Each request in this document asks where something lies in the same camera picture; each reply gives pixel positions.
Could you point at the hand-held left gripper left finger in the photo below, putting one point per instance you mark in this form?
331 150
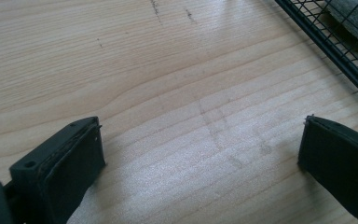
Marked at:
59 174

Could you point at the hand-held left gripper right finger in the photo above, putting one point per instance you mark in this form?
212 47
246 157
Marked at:
341 161

